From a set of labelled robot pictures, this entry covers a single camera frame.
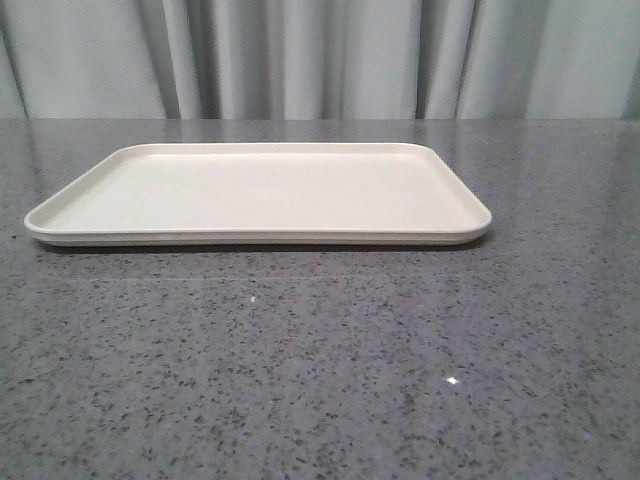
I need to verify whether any cream rectangular plastic tray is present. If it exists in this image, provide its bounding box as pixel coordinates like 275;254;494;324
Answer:
24;142;492;246

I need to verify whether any light grey curtain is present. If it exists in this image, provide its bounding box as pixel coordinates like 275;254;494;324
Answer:
1;1;639;120

